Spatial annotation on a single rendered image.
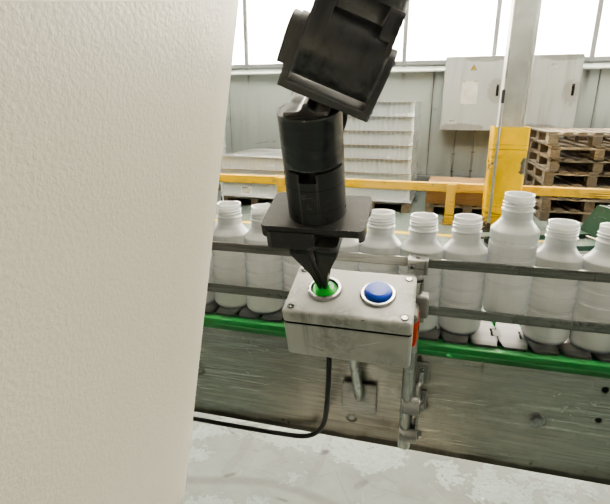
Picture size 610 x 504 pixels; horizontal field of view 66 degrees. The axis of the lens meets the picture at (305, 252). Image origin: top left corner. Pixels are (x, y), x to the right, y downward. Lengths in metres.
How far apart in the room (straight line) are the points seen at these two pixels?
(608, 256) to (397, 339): 0.30
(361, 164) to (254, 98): 2.79
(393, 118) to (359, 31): 5.57
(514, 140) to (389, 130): 1.55
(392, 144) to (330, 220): 5.54
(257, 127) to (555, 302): 7.66
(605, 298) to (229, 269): 0.51
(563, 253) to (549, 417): 0.22
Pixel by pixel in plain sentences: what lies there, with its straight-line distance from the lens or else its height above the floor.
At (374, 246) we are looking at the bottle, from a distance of 0.65.
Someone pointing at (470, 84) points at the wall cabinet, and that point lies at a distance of 7.35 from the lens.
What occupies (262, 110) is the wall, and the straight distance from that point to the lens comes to 8.13.
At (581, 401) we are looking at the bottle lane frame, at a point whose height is 0.94.
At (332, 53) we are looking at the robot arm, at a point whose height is 1.34.
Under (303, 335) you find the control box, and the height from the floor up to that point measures 1.06.
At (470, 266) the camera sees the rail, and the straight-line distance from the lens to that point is 0.65.
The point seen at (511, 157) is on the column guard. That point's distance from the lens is 5.16.
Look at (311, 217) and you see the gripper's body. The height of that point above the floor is 1.21.
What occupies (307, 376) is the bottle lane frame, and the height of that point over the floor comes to 0.92.
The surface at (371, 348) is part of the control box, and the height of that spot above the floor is 1.06.
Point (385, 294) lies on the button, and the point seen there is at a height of 1.12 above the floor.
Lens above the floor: 1.31
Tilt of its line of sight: 18 degrees down
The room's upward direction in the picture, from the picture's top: straight up
